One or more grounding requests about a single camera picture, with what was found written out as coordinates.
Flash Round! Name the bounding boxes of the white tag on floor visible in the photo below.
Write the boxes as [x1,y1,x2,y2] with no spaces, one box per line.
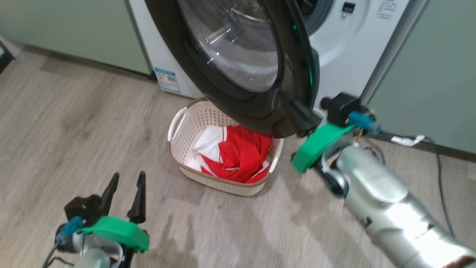
[390,134,425,147]

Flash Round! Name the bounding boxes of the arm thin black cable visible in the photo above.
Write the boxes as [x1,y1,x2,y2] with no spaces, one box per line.
[42,241,63,268]
[356,133,388,165]

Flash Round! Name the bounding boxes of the black washing machine door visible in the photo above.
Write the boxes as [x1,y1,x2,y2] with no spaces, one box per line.
[144,0,321,138]

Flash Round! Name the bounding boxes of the blue energy label sticker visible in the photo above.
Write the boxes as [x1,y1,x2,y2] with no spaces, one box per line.
[154,67,181,95]

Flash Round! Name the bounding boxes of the red and white garment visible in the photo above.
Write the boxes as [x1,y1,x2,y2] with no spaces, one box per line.
[185,125,273,184]

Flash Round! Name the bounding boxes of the white front-load washing machine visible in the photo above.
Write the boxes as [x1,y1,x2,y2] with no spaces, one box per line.
[128,0,428,112]

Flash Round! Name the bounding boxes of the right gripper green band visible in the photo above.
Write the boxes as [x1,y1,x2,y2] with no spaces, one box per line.
[288,100,354,174]

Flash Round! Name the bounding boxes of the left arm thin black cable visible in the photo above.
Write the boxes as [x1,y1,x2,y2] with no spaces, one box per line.
[42,241,63,268]

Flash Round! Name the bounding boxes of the pale green cabinet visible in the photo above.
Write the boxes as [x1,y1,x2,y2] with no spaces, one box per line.
[367,0,476,154]
[0,0,154,76]

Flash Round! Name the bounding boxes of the dark furniture edge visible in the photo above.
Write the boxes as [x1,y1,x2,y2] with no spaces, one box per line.
[0,36,16,74]

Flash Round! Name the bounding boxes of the black floor cable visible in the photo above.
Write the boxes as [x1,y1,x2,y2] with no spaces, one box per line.
[372,131,457,239]

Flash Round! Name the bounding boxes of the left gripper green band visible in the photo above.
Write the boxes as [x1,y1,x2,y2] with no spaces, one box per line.
[77,171,150,253]

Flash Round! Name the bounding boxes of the cream perforated laundry basket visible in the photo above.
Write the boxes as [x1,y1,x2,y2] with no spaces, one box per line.
[167,98,284,197]

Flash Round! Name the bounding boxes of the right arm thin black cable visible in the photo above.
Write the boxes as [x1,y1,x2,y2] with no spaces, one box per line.
[356,133,388,165]

